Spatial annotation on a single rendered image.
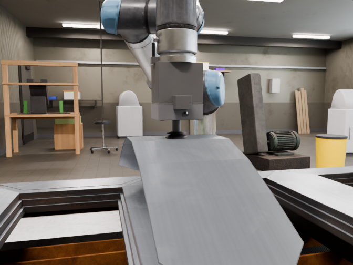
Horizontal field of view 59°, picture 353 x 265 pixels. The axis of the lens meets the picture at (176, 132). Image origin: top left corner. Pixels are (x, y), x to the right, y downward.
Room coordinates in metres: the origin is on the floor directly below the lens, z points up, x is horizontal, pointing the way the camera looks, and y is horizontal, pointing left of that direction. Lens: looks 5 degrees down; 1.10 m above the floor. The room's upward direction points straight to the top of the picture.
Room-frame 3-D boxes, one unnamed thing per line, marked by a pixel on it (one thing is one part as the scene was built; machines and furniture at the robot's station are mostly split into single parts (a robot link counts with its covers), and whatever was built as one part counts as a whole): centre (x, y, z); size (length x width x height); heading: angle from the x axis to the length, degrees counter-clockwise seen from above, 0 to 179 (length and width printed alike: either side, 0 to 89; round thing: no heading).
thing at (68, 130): (7.01, 2.89, 0.97); 1.47 x 1.31 x 1.93; 102
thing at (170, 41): (0.59, 0.00, 1.21); 0.08 x 0.08 x 0.05
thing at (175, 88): (0.58, 0.00, 1.13); 0.10 x 0.09 x 0.16; 16
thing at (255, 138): (5.32, -1.64, 0.80); 0.97 x 0.95 x 1.59; 13
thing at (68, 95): (9.66, 3.20, 1.31); 0.48 x 0.39 x 0.27; 102
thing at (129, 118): (9.83, 1.48, 0.73); 0.82 x 0.67 x 1.46; 102
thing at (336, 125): (6.72, -3.70, 0.69); 0.67 x 0.60 x 1.38; 9
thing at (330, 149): (4.31, -2.15, 0.32); 0.41 x 0.41 x 0.64
